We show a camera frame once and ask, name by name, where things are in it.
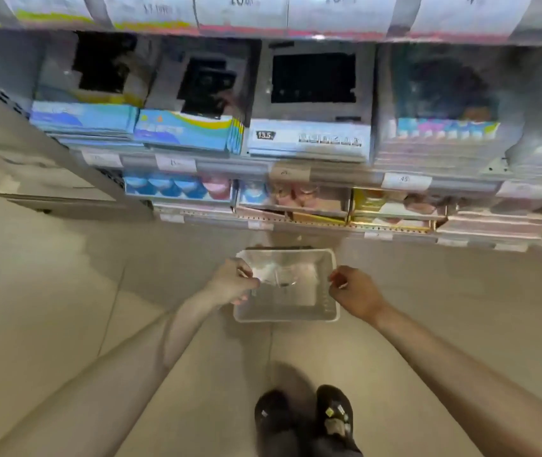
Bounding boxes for person's left hand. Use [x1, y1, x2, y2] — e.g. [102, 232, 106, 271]
[203, 258, 260, 308]

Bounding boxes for person's right hand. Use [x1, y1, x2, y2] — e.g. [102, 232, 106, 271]
[328, 266, 387, 322]

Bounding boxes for clear plastic tray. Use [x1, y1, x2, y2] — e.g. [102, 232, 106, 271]
[233, 248, 340, 323]

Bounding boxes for person's left forearm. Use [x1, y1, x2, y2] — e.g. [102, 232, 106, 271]
[0, 286, 227, 457]

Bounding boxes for person's right forearm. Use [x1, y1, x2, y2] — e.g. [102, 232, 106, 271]
[371, 301, 542, 457]

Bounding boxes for yellow gold box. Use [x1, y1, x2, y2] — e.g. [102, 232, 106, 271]
[350, 187, 449, 233]

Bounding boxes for grey metal shelf unit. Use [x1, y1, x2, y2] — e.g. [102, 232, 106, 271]
[0, 28, 542, 254]

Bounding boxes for brown price tag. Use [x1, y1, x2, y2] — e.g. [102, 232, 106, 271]
[269, 165, 312, 182]

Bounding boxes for white price tag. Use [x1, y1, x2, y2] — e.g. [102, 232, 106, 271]
[155, 154, 198, 173]
[82, 149, 124, 168]
[496, 180, 542, 200]
[381, 172, 433, 191]

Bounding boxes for pack of blue pink cups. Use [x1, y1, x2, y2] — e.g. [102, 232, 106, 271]
[123, 173, 234, 203]

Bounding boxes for person's right black shoe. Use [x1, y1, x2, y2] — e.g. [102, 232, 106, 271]
[315, 385, 363, 457]

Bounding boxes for person's black shoe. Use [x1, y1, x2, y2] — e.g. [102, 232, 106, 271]
[254, 389, 301, 457]
[315, 385, 363, 457]

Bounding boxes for person's left black shoe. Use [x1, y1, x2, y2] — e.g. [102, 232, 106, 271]
[254, 389, 301, 457]

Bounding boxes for stack of blue yellow packets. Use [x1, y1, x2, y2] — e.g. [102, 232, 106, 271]
[134, 108, 246, 156]

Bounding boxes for stack of pink trays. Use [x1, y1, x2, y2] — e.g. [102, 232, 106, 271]
[436, 195, 542, 249]

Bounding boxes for clear containers with colourful label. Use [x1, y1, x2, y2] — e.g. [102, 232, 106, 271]
[374, 43, 525, 177]

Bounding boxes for grey box with black window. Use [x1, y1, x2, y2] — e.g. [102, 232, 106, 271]
[246, 40, 377, 163]

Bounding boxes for grey low platform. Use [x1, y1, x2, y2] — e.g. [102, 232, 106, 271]
[0, 152, 153, 221]

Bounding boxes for upright pack with black window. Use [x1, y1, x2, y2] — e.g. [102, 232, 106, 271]
[37, 32, 155, 108]
[149, 39, 253, 120]

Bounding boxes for stack of light blue packets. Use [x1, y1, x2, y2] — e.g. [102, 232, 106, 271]
[29, 101, 140, 147]

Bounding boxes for row of white packets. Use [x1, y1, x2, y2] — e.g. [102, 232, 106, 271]
[0, 0, 542, 43]

